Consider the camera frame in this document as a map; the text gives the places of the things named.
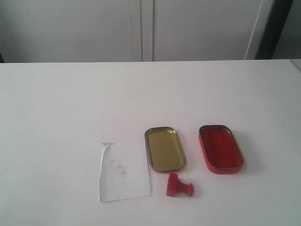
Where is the white paper sheet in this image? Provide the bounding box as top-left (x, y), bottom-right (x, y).
top-left (98, 142), bottom-right (151, 203)

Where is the red stamp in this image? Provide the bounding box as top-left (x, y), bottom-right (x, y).
top-left (166, 173), bottom-right (194, 197)

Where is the red ink pad tin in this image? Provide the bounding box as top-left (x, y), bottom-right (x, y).
top-left (198, 125), bottom-right (244, 174)

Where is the gold tin lid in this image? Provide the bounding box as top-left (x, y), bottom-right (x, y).
top-left (144, 127), bottom-right (186, 173)

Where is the white cabinet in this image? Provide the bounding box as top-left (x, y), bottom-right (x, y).
top-left (0, 0), bottom-right (273, 63)

